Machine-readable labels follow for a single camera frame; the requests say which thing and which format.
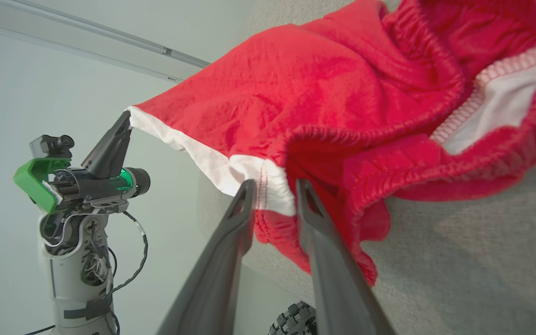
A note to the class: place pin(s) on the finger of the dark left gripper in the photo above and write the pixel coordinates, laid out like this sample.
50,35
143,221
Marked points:
110,153

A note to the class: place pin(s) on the black knobby wheel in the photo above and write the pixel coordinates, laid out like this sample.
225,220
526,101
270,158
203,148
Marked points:
296,321

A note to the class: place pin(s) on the grey wall rail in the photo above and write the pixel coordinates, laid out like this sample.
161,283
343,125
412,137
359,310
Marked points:
110,44

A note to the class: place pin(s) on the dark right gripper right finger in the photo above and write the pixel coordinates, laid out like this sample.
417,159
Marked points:
338,288

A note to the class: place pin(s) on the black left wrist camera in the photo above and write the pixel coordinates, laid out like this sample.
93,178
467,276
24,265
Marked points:
51,145

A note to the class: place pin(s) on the red shorts with white trim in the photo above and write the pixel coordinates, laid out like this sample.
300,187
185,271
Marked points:
342,93

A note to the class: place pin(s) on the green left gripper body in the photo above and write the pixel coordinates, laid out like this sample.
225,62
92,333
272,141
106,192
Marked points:
96,186

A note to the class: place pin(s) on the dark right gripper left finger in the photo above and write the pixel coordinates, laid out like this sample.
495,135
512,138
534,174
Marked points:
217,279

